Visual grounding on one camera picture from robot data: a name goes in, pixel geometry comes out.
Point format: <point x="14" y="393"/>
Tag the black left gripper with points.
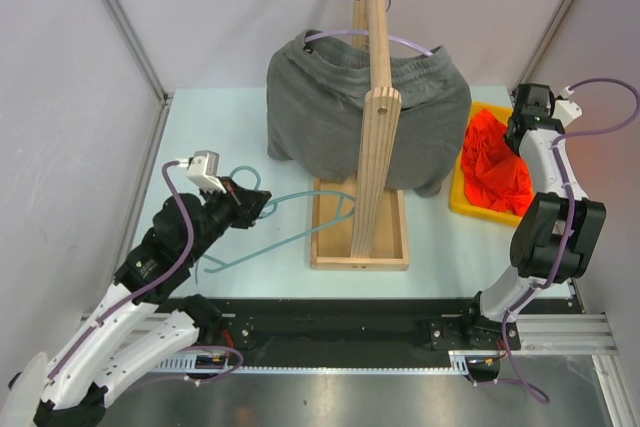
<point x="247" y="203"/>

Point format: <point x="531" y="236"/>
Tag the teal plastic hanger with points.
<point x="210" y="265"/>

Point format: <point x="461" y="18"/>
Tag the orange shorts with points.
<point x="495" y="178"/>

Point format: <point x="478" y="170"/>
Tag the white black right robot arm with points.
<point x="557" y="234"/>

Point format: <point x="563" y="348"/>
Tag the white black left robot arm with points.
<point x="94" y="368"/>

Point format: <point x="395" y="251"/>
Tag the wooden hanger rack stand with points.
<point x="376" y="238"/>

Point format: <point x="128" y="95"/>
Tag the yellow plastic bin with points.
<point x="457" y="200"/>

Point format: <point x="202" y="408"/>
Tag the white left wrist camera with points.
<point x="202" y="171"/>

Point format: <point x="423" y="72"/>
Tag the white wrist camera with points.
<point x="564" y="108"/>
<point x="202" y="171"/>

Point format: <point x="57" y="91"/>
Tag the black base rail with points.
<point x="335" y="333"/>

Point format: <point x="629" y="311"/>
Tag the white slotted cable duct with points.
<point x="456" y="363"/>

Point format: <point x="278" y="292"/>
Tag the aluminium frame post left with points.
<point x="135" y="47"/>

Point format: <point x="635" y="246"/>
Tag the aluminium frame post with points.
<point x="544" y="43"/>
<point x="135" y="47"/>

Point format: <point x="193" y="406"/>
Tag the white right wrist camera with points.
<point x="564" y="108"/>

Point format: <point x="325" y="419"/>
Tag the aluminium frame post right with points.
<point x="544" y="43"/>

